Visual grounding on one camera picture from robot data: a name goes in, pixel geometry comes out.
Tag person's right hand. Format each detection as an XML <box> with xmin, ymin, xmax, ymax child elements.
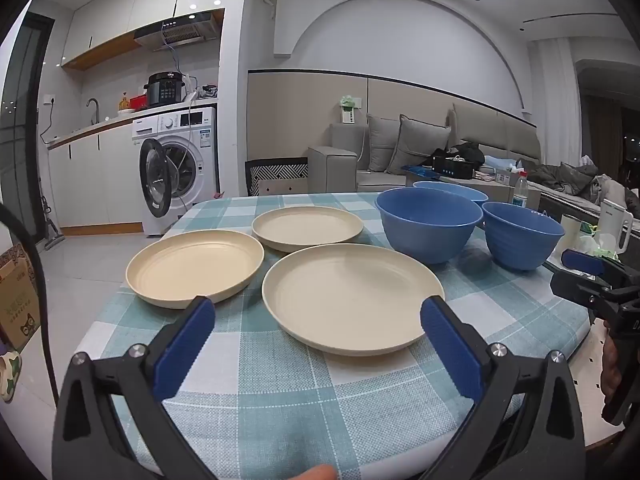
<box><xmin>600</xmin><ymin>332</ymin><xmax>623</xmax><ymax>408</ymax></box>

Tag white kitchen counter cabinet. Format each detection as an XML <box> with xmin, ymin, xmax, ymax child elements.
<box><xmin>47</xmin><ymin>110</ymin><xmax>146</xmax><ymax>236</ymax></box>

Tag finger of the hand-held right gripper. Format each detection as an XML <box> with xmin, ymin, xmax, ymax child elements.
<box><xmin>550</xmin><ymin>270</ymin><xmax>615</xmax><ymax>312</ymax></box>
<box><xmin>560</xmin><ymin>249</ymin><xmax>640</xmax><ymax>288</ymax></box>

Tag black jacket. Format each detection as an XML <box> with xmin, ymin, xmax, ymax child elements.
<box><xmin>432</xmin><ymin>142</ymin><xmax>486</xmax><ymax>166</ymax></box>

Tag black cable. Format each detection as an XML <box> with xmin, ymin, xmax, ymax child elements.
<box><xmin>0</xmin><ymin>202</ymin><xmax>61</xmax><ymax>411</ymax></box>

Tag dark clothes pile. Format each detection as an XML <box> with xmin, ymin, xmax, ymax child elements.
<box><xmin>525</xmin><ymin>162</ymin><xmax>601</xmax><ymax>201</ymax></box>

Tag blue bowl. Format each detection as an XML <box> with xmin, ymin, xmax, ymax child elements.
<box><xmin>412</xmin><ymin>180</ymin><xmax>490</xmax><ymax>206</ymax></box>
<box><xmin>481</xmin><ymin>202</ymin><xmax>566</xmax><ymax>272</ymax></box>
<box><xmin>375</xmin><ymin>187</ymin><xmax>485</xmax><ymax>266</ymax></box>

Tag dark glass door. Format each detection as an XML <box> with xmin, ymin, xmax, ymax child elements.
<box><xmin>0</xmin><ymin>12</ymin><xmax>56</xmax><ymax>241</ymax></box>

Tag black pressure cooker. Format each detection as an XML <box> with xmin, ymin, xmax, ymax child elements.
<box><xmin>144</xmin><ymin>72</ymin><xmax>188</xmax><ymax>108</ymax></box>

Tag green patterned slipper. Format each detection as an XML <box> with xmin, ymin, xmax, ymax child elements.
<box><xmin>0</xmin><ymin>350</ymin><xmax>23</xmax><ymax>403</ymax></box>

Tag teal checked tablecloth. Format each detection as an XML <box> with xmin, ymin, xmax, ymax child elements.
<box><xmin>92</xmin><ymin>192</ymin><xmax>593</xmax><ymax>480</ymax></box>

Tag white electric kettle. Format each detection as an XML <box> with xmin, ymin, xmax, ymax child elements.
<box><xmin>598</xmin><ymin>198</ymin><xmax>633</xmax><ymax>256</ymax></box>

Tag grey low cabinet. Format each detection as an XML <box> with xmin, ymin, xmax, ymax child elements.
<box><xmin>405</xmin><ymin>170</ymin><xmax>521</xmax><ymax>203</ymax></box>

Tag white upper kitchen cabinets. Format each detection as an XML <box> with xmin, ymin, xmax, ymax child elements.
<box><xmin>60</xmin><ymin>0</ymin><xmax>226</xmax><ymax>71</ymax></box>

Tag person's left hand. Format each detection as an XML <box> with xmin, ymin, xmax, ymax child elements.
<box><xmin>287</xmin><ymin>464</ymin><xmax>338</xmax><ymax>480</ymax></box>

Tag white cup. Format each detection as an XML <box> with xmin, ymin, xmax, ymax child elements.
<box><xmin>560</xmin><ymin>214</ymin><xmax>581</xmax><ymax>251</ymax></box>

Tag cream round plate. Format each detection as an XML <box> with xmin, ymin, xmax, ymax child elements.
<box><xmin>125</xmin><ymin>229</ymin><xmax>266</xmax><ymax>310</ymax></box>
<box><xmin>261</xmin><ymin>243</ymin><xmax>447</xmax><ymax>357</ymax></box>
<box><xmin>251</xmin><ymin>206</ymin><xmax>365</xmax><ymax>253</ymax></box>

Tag steel range hood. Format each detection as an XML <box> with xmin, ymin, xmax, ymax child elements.
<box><xmin>133</xmin><ymin>10</ymin><xmax>226</xmax><ymax>52</ymax></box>

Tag black electronic box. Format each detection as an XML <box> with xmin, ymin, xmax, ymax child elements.
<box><xmin>432</xmin><ymin>156</ymin><xmax>476</xmax><ymax>180</ymax></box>

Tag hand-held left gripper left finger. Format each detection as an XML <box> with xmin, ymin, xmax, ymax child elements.
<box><xmin>51</xmin><ymin>296</ymin><xmax>217</xmax><ymax>480</ymax></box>

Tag white wall-mounted box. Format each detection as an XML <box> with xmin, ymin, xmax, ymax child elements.
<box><xmin>337</xmin><ymin>95</ymin><xmax>362</xmax><ymax>125</ymax></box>

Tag green plastic packaging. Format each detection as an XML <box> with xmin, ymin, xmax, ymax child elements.
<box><xmin>580</xmin><ymin>232</ymin><xmax>621</xmax><ymax>261</ymax></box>

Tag grey cushion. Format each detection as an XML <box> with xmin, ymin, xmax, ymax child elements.
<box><xmin>366</xmin><ymin>114</ymin><xmax>402</xmax><ymax>173</ymax></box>
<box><xmin>387</xmin><ymin>115</ymin><xmax>452</xmax><ymax>176</ymax></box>

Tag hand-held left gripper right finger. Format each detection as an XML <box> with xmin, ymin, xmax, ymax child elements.
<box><xmin>419</xmin><ymin>295</ymin><xmax>587</xmax><ymax>480</ymax></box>

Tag white washing machine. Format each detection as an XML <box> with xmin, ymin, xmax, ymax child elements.
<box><xmin>131</xmin><ymin>105</ymin><xmax>221</xmax><ymax>237</ymax></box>

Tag black white patterned chair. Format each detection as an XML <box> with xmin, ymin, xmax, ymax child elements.
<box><xmin>245</xmin><ymin>157</ymin><xmax>309</xmax><ymax>197</ymax></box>

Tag brown cardboard box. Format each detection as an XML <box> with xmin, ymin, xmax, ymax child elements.
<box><xmin>0</xmin><ymin>245</ymin><xmax>41</xmax><ymax>353</ymax></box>

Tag clear plastic bottle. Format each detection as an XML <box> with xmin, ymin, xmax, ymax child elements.
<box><xmin>513</xmin><ymin>170</ymin><xmax>530</xmax><ymax>207</ymax></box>

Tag grey sofa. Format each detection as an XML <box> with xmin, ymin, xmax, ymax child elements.
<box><xmin>307</xmin><ymin>105</ymin><xmax>543</xmax><ymax>193</ymax></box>

